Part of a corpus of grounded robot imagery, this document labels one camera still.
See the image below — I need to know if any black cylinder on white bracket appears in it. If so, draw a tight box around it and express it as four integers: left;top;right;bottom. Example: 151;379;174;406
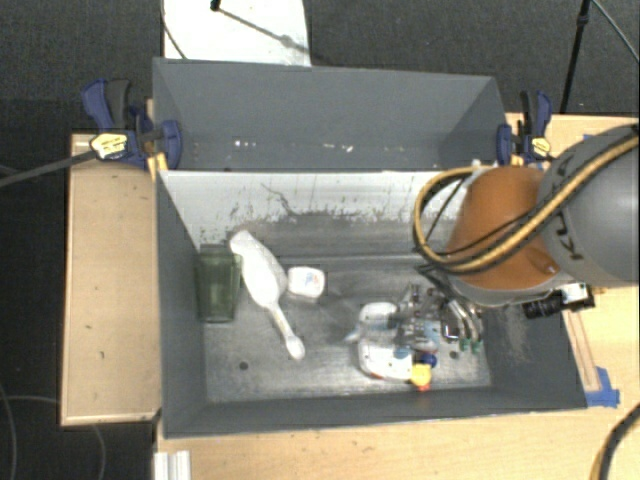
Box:
521;281;597;320

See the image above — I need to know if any grey metal bin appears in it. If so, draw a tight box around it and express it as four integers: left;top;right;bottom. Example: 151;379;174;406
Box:
151;57;589;440

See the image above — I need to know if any yellow toy duck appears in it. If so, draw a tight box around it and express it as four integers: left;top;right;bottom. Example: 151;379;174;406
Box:
409;362;433;393

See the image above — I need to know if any white plastic scoop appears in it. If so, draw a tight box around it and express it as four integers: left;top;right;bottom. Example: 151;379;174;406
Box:
228;229;307;362

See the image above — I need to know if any pale wood board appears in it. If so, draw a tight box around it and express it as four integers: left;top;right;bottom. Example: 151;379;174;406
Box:
59;130;164;427

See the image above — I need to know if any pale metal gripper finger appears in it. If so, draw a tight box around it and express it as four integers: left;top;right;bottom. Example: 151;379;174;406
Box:
386;312;425;329
394;328;442;351

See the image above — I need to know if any white plastic bottle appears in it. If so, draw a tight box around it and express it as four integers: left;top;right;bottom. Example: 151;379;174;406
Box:
343;301;442;382

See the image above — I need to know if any small white printed box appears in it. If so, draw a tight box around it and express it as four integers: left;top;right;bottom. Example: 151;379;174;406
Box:
286;265;327;303

